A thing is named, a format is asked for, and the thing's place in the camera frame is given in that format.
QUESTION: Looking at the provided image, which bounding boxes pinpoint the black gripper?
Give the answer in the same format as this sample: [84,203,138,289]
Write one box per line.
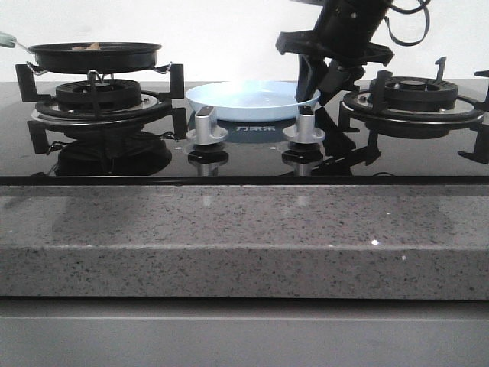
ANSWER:
[276,0,393,106]

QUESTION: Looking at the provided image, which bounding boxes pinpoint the light blue plate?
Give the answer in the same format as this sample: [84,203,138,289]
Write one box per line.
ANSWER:
[186,80,300,122]

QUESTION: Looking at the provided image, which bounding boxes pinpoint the brown meat pieces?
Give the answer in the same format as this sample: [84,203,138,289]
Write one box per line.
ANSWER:
[72,42,101,50]

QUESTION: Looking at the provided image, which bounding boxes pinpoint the black frying pan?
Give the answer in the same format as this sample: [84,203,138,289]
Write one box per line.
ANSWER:
[25,41,161,74]

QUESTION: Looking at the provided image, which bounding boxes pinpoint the right silver stove knob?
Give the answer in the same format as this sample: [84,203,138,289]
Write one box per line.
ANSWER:
[283,105,325,144]

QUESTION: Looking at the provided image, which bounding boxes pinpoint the silver stove knob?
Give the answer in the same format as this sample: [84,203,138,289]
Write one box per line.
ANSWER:
[186,106,228,145]
[283,105,325,144]

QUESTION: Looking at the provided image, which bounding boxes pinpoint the right black burner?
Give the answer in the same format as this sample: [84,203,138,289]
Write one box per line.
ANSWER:
[384,76,458,112]

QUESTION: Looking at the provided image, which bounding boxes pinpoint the black burner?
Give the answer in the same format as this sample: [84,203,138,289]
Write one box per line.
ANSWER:
[56,79,141,112]
[384,76,458,112]

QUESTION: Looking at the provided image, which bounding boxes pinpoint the left silver stove knob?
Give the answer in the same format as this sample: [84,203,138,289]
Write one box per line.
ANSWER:
[186,106,228,145]

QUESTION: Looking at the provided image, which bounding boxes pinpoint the left black pan support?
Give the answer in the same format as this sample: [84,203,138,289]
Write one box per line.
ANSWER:
[15,63,187,155]

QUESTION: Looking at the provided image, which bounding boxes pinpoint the black glass gas stove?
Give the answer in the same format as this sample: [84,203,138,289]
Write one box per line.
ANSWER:
[1,83,488,186]

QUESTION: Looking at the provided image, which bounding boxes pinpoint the left black burner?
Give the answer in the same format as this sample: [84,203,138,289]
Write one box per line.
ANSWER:
[56,79,141,112]

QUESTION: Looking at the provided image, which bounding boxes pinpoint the grey cabinet front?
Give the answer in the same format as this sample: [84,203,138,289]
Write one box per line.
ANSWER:
[1,298,488,366]

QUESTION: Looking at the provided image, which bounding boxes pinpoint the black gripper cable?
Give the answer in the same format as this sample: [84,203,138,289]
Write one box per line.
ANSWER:
[384,0,435,47]

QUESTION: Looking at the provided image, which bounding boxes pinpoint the wire pan reducer ring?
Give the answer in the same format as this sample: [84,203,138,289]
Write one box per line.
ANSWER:
[25,60,173,83]

